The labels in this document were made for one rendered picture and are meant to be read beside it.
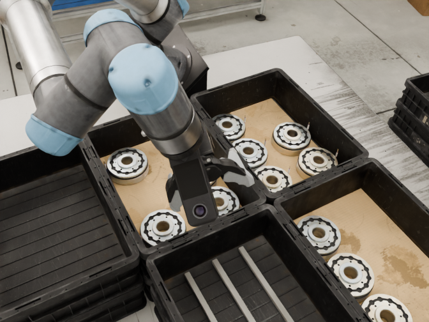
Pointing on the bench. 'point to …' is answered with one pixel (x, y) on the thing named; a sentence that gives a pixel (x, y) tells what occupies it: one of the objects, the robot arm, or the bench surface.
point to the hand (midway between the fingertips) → (215, 200)
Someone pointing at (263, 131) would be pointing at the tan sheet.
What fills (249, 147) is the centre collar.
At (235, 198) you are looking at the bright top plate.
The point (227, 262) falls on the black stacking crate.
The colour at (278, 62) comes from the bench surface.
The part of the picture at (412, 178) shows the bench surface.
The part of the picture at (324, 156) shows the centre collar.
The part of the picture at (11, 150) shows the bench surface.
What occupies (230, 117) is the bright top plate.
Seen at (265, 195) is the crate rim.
